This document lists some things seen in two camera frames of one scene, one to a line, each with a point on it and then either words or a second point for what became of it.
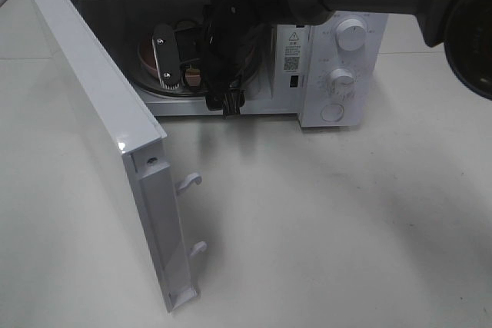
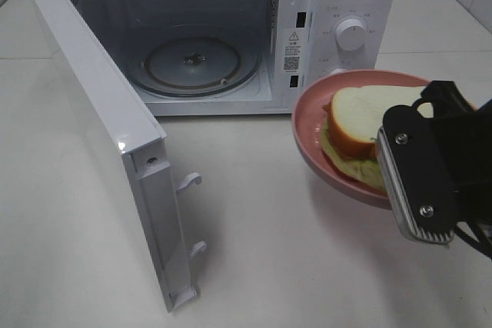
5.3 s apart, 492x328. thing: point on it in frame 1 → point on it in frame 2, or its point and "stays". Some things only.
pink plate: (147, 61) → (307, 111)
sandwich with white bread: (180, 24) → (351, 120)
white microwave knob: (350, 34) stays
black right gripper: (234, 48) → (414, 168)
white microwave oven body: (148, 18) stays
